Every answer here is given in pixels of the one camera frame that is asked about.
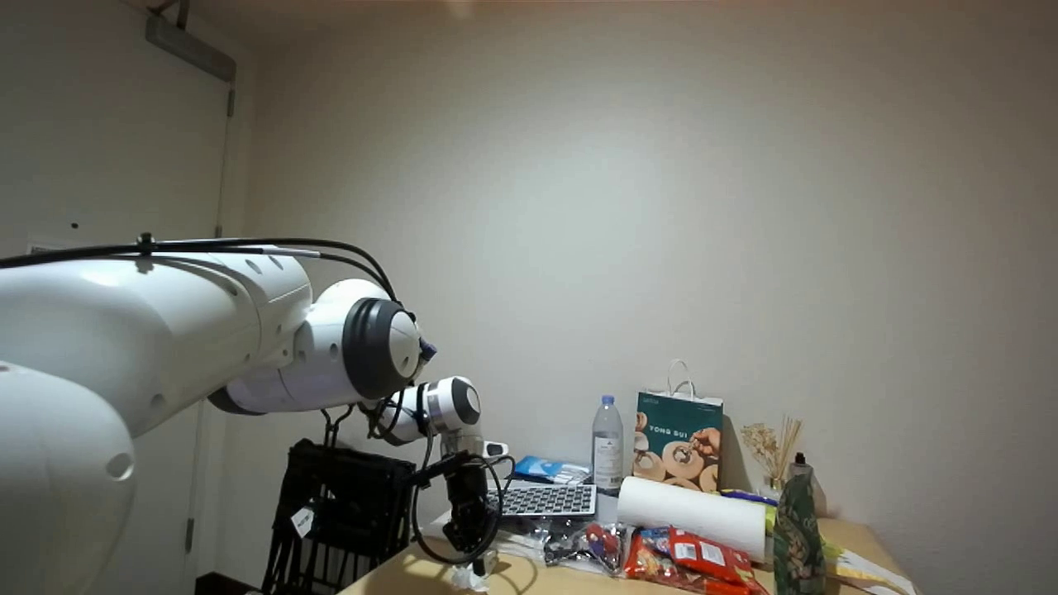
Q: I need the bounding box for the white paper towel roll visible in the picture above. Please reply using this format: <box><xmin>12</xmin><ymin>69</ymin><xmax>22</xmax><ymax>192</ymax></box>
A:
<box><xmin>612</xmin><ymin>472</ymin><xmax>782</xmax><ymax>567</ymax></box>

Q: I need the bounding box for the clear water bottle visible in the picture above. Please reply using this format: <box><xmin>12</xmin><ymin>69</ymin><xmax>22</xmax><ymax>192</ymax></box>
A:
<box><xmin>590</xmin><ymin>393</ymin><xmax>629</xmax><ymax>497</ymax></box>

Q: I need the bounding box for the dark green patterned bottle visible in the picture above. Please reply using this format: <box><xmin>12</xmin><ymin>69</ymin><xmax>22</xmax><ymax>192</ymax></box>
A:
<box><xmin>772</xmin><ymin>449</ymin><xmax>831</xmax><ymax>595</ymax></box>

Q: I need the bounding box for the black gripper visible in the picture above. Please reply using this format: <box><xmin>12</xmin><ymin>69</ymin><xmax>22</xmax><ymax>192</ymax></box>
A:
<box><xmin>442</xmin><ymin>453</ymin><xmax>497</xmax><ymax>575</ymax></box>

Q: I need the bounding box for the blue snack package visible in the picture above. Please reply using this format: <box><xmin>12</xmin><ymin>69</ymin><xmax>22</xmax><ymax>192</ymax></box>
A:
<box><xmin>508</xmin><ymin>453</ymin><xmax>595</xmax><ymax>488</ymax></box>

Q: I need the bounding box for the clear bag with black item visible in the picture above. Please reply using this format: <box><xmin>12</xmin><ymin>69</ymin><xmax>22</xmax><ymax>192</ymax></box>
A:
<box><xmin>539</xmin><ymin>519</ymin><xmax>592</xmax><ymax>567</ymax></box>

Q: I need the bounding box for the black mesh crate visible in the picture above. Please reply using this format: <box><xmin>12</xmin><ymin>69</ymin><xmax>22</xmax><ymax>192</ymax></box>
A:
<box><xmin>259</xmin><ymin>437</ymin><xmax>421</xmax><ymax>595</ymax></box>

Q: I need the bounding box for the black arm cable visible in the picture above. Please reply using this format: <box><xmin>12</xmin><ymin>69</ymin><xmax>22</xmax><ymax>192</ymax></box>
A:
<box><xmin>0</xmin><ymin>233</ymin><xmax>404</xmax><ymax>307</ymax></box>

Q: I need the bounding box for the white cloth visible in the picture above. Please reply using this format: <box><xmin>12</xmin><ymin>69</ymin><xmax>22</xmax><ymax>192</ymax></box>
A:
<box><xmin>442</xmin><ymin>559</ymin><xmax>492</xmax><ymax>591</ymax></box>

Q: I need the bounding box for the red snack packet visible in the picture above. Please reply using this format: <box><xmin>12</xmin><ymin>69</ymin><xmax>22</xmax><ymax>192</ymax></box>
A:
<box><xmin>622</xmin><ymin>526</ymin><xmax>676</xmax><ymax>584</ymax></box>
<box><xmin>658</xmin><ymin>526</ymin><xmax>764</xmax><ymax>591</ymax></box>

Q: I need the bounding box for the grey door closer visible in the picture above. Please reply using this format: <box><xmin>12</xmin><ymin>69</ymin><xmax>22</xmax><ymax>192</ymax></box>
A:
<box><xmin>142</xmin><ymin>7</ymin><xmax>242</xmax><ymax>85</ymax></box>

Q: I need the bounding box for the black white checkerboard board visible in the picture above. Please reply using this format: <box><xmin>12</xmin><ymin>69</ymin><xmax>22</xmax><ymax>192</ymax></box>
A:
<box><xmin>498</xmin><ymin>480</ymin><xmax>601</xmax><ymax>524</ymax></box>

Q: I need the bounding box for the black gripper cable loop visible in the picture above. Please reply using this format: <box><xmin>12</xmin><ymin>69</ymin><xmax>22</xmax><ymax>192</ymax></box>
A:
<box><xmin>411</xmin><ymin>453</ymin><xmax>512</xmax><ymax>568</ymax></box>

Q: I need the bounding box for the green printed paper bag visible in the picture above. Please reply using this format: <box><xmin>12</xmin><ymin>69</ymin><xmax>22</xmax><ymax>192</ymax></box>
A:
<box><xmin>633</xmin><ymin>368</ymin><xmax>726</xmax><ymax>497</ymax></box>

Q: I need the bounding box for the wooden sticks bundle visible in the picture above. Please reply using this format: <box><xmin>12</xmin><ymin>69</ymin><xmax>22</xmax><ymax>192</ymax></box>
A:
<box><xmin>740</xmin><ymin>418</ymin><xmax>807</xmax><ymax>492</ymax></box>

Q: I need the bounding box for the white door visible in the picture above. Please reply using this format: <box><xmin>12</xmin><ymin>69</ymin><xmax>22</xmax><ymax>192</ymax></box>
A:
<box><xmin>0</xmin><ymin>0</ymin><xmax>242</xmax><ymax>595</ymax></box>

